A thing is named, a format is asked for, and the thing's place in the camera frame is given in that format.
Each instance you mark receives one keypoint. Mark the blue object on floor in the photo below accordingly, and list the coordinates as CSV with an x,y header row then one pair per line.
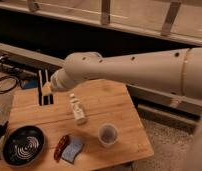
x,y
31,84

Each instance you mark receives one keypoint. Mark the blue sponge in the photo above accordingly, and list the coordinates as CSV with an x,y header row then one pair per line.
x,y
72,150

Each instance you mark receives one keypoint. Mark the small white bottle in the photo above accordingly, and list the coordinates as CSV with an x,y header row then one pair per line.
x,y
78,110

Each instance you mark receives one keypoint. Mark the brown red eraser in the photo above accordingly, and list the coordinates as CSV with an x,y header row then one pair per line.
x,y
60,147

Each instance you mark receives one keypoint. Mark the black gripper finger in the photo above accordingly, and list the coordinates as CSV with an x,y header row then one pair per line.
x,y
50,97
41,100

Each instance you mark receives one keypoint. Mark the black patterned plate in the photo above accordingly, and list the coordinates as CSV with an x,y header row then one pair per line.
x,y
23,146

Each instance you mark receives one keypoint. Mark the translucent ceramic cup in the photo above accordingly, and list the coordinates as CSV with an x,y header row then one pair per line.
x,y
107,135

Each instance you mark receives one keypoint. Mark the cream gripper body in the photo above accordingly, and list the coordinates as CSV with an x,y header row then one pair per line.
x,y
46,89

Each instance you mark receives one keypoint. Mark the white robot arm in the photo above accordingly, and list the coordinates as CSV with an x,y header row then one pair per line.
x,y
173,71

